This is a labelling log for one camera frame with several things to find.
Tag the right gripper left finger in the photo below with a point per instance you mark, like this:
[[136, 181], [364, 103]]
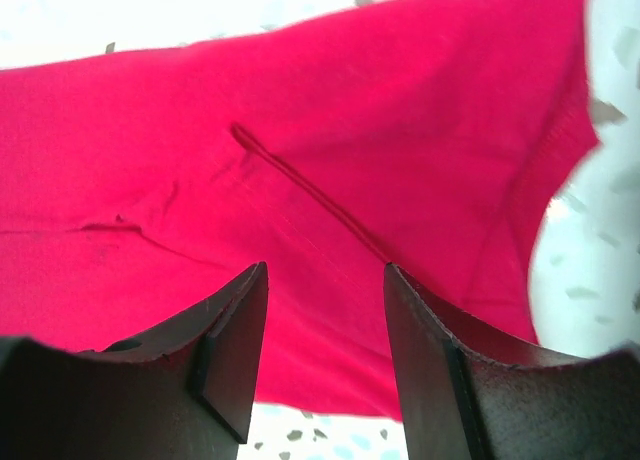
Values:
[[183, 389]]

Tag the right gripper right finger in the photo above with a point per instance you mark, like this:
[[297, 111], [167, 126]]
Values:
[[471, 391]]

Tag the crimson red t-shirt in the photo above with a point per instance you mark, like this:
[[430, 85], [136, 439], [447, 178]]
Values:
[[427, 133]]

